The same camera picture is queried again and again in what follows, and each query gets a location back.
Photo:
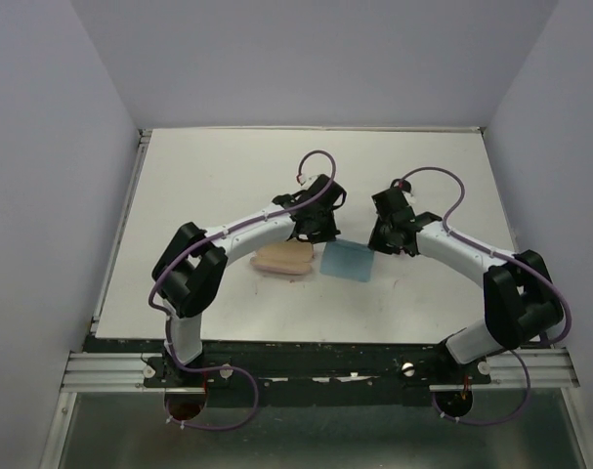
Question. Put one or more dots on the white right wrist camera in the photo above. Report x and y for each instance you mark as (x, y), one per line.
(405, 187)

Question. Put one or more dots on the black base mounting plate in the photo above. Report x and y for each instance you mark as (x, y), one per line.
(302, 374)

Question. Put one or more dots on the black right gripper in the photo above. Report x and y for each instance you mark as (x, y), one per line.
(377, 244)

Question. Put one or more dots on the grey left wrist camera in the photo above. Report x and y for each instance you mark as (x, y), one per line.
(305, 181)

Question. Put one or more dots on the pink glasses case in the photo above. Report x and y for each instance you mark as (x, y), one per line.
(289, 258)

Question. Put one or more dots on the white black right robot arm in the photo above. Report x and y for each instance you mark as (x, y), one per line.
(519, 300)

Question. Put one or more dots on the aluminium extrusion rail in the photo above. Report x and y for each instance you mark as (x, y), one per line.
(126, 373)

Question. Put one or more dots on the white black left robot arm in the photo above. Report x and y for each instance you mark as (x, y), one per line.
(189, 272)

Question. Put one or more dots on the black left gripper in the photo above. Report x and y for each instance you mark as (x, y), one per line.
(329, 234)

